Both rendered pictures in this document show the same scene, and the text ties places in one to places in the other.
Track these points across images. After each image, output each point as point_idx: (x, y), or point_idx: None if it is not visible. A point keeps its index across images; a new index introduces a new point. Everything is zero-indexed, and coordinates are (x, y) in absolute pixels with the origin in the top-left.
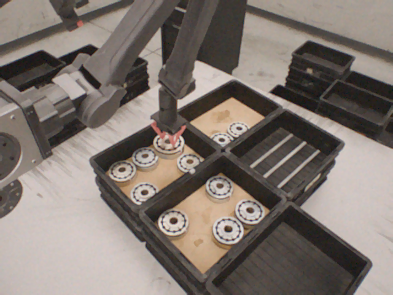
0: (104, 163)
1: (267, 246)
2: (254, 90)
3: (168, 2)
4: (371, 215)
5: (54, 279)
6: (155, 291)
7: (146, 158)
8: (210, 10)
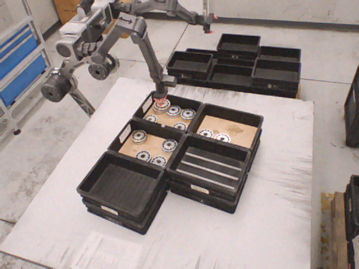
0: None
1: (143, 178)
2: (258, 130)
3: (109, 38)
4: (213, 250)
5: (110, 121)
6: None
7: (171, 111)
8: (143, 50)
